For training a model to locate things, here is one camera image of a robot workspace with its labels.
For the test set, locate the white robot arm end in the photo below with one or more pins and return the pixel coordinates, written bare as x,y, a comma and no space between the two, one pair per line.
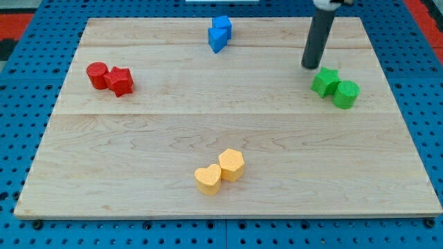
332,5

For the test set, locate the blue triangle block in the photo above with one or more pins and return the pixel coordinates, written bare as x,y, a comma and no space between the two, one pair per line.
217,39

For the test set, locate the blue cube block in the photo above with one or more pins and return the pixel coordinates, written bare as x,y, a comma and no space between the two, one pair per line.
223,22

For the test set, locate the yellow hexagon block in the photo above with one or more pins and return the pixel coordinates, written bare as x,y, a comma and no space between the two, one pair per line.
232,165

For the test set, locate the yellow heart block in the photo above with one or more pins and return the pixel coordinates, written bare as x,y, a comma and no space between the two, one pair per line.
208,179

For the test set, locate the light wooden board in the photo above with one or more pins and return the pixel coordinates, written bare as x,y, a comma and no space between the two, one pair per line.
134,157

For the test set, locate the green star block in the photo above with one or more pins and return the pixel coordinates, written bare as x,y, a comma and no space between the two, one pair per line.
326,82

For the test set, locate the red star block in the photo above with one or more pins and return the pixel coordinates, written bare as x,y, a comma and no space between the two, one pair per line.
119,80

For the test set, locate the green cylinder block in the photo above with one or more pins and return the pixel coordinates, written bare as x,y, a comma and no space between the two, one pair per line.
346,94

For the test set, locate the red cylinder block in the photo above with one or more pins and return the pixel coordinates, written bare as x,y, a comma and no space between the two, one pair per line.
96,72

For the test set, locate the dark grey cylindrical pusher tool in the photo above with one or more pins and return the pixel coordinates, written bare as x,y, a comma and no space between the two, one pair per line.
318,34

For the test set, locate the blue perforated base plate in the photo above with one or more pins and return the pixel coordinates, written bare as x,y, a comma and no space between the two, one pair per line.
34,73

